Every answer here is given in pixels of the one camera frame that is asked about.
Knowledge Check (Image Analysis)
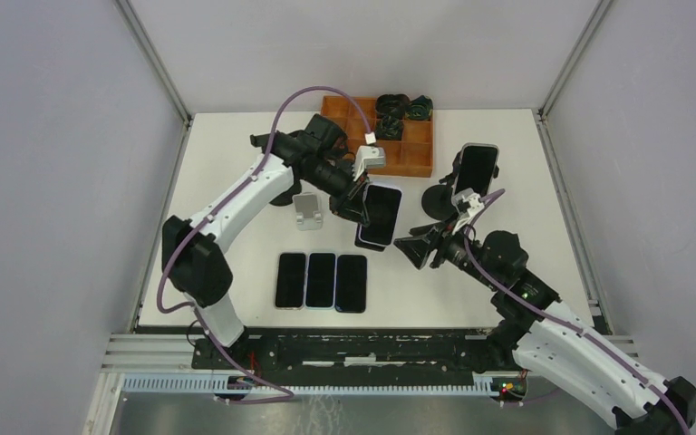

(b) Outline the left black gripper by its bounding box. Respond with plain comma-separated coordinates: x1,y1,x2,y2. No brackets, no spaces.
303,159,371,227

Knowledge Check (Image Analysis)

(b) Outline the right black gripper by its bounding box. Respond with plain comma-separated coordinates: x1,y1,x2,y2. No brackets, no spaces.
392,209,500,290

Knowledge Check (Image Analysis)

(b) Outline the phone with white case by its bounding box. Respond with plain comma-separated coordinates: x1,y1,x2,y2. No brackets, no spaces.
360,184,402,246

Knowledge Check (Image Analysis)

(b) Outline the white folding phone stand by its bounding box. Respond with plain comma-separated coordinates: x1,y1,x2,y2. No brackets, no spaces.
293,192,324,231

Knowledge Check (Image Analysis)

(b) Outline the phone with pale case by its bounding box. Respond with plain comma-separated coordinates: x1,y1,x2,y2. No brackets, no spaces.
453,143,499,197

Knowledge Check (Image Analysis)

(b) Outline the black phone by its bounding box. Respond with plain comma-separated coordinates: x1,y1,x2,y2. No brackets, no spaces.
334,255,368,314

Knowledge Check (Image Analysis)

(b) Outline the phone with blue case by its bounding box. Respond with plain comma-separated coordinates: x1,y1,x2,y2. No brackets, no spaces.
304,253,337,309

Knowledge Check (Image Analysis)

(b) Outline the phone with clear case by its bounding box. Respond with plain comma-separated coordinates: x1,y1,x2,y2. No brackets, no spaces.
274,253,307,309

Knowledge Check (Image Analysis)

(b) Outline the small black folding phone stand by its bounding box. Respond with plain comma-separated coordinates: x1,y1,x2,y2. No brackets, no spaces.
353,225,386,252

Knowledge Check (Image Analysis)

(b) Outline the black round phone stand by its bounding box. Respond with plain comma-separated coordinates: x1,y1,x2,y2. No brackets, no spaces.
269,191,298,208

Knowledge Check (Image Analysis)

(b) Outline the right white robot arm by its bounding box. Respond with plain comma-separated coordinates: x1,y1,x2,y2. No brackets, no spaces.
393,222,696,434

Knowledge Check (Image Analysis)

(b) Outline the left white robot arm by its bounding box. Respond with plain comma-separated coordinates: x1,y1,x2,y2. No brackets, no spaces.
161,114,370,370

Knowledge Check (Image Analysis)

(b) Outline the orange compartment tray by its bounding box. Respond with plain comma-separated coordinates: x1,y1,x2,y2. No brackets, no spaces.
320,94,434,178

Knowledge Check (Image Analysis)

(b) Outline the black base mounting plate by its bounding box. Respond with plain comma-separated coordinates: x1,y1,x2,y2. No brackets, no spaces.
190,325,548,387

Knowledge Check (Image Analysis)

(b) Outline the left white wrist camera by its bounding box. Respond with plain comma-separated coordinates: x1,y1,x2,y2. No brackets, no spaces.
353,131,386,181

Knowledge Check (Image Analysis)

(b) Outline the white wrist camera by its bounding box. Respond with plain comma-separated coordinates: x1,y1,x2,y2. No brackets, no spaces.
451,188,485,233
353,131,386,181

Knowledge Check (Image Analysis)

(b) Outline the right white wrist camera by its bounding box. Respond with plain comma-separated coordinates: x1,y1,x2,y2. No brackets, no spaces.
451,188,485,233

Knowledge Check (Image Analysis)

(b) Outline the black coiled strap middle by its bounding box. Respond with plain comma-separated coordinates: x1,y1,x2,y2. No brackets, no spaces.
379,116,407,141

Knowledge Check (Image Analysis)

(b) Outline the black coiled strap top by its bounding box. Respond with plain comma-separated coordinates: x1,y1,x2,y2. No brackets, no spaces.
375,93,411,120

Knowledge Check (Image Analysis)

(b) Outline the black green coiled strap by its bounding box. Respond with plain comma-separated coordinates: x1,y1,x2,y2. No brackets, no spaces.
406,95,434,121

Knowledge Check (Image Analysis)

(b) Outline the blue toothed cable duct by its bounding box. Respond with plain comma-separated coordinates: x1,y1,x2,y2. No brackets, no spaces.
121,373,498,398

